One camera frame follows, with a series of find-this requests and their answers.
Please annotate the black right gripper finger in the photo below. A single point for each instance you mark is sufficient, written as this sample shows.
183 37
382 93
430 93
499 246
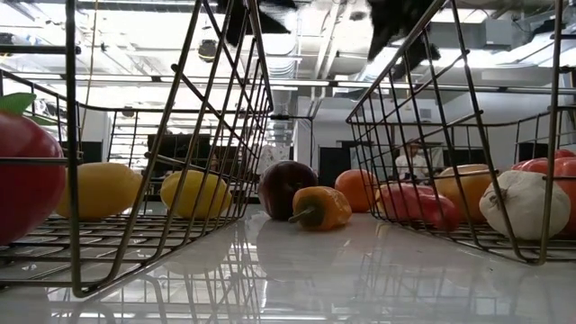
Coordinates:
416 56

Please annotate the orange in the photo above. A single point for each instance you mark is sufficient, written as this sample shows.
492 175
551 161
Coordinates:
355 191

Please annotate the red chili pepper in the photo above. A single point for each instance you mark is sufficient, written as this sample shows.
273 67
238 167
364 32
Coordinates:
418 204

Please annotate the dark purple plum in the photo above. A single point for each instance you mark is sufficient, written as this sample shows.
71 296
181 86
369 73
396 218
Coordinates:
283 186

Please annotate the long orange pepper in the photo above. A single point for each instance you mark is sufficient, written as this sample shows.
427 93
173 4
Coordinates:
326 207

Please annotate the white garlic bulb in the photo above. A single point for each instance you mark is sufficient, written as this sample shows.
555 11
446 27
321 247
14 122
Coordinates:
522 207

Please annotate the smooth red tomato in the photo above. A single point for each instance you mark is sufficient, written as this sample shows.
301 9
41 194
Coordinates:
562 168

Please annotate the yellow lemon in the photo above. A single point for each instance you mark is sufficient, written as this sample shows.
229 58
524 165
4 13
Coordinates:
193 193
103 191

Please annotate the red apple with green leaf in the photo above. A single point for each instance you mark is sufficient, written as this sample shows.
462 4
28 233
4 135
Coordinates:
27 189

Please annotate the round black ceiling fixture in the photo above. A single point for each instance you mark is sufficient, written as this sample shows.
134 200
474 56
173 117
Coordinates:
208 50

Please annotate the dark cabinet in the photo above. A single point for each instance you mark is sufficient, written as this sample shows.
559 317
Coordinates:
334 166

